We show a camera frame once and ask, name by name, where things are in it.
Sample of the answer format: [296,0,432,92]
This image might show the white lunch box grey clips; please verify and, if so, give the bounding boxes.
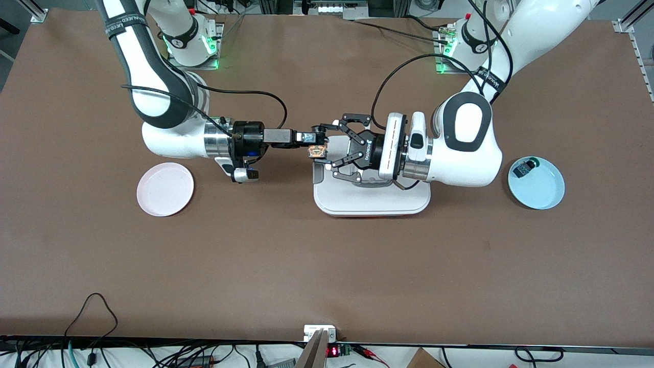
[312,135,432,218]

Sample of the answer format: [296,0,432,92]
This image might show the pink round plate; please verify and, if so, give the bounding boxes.
[136,162,195,217]

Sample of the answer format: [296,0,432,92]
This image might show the bright white lit device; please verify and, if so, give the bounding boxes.
[294,0,369,20]

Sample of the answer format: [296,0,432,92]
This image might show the light blue round plate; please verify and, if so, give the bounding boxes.
[508,156,566,210]

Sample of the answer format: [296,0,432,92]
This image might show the brown cardboard piece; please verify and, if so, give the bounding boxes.
[406,348,446,368]

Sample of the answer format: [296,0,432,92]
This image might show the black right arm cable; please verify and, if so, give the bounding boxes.
[121,83,288,134]

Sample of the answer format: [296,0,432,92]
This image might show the black cable bundle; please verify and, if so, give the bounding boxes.
[353,15,453,47]

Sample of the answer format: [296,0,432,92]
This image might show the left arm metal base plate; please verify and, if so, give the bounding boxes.
[434,28,491,76]

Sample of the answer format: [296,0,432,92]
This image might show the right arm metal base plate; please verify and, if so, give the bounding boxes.
[166,23,224,71]

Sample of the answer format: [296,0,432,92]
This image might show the green and black switch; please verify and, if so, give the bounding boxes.
[512,158,541,178]

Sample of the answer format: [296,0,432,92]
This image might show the red clip wires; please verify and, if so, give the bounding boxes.
[353,345,390,367]

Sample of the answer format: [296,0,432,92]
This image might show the grey camera stand bracket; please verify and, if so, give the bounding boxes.
[302,325,338,368]

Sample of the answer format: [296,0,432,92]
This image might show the thin black looped cable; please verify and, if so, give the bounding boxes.
[64,292,119,353]

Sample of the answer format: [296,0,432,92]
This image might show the thick black cable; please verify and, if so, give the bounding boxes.
[513,347,565,363]

